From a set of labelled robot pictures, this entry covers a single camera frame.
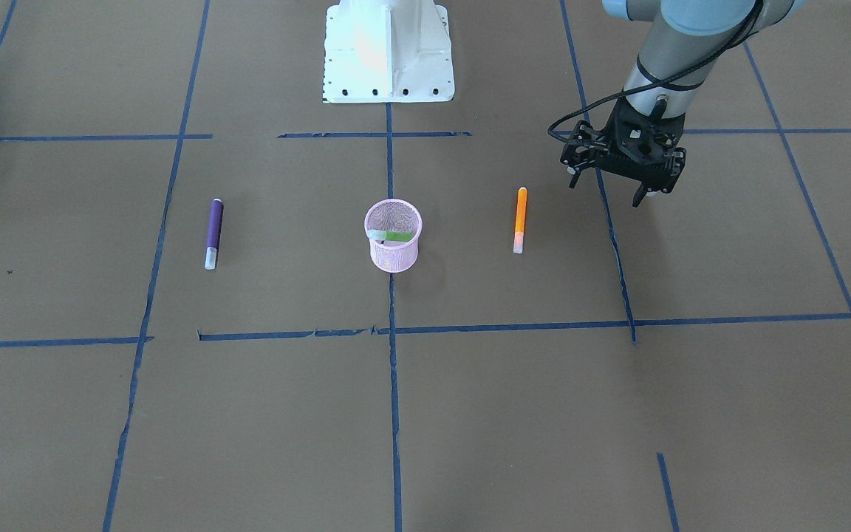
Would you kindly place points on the purple highlighter pen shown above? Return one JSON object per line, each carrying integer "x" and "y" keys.
{"x": 214, "y": 232}

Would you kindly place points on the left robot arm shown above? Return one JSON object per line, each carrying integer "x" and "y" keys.
{"x": 684, "y": 41}

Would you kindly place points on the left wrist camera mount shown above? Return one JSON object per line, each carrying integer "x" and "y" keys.
{"x": 586, "y": 151}

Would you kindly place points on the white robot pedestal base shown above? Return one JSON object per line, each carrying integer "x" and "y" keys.
{"x": 387, "y": 51}

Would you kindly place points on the orange highlighter pen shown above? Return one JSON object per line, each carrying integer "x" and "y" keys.
{"x": 522, "y": 196}

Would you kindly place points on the green highlighter pen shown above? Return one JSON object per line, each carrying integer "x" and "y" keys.
{"x": 384, "y": 236}

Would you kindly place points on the pink mesh pen holder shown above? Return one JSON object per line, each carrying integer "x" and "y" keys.
{"x": 393, "y": 228}

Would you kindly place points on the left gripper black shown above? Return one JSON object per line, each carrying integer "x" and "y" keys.
{"x": 581, "y": 148}

